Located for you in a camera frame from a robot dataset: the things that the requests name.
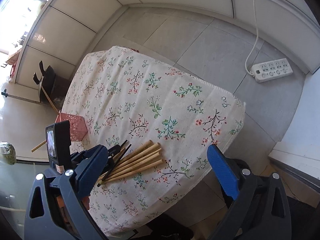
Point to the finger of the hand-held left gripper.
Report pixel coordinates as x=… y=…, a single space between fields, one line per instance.
x=112 y=161
x=114 y=150

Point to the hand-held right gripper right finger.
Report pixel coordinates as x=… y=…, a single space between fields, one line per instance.
x=222 y=172

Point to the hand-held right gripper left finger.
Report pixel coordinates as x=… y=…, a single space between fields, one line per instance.
x=92 y=165

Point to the pink plastic basket holder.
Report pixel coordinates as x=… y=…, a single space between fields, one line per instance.
x=75 y=127

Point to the single wooden chopstick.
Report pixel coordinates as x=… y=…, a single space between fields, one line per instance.
x=38 y=147
x=50 y=100

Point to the pile of wooden chopsticks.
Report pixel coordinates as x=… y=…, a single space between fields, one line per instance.
x=140 y=157

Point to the green vegetable bag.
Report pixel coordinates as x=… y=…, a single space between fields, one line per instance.
x=8 y=155

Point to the dark brown bin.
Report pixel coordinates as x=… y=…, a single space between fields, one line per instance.
x=61 y=87

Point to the floral tablecloth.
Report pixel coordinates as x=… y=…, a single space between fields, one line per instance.
x=150 y=100

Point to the wicker basket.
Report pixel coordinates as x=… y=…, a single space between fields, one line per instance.
x=13 y=56

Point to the white power strip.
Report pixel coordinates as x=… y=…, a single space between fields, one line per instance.
x=272 y=70

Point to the white kitchen cabinets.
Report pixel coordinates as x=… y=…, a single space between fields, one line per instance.
x=75 y=10

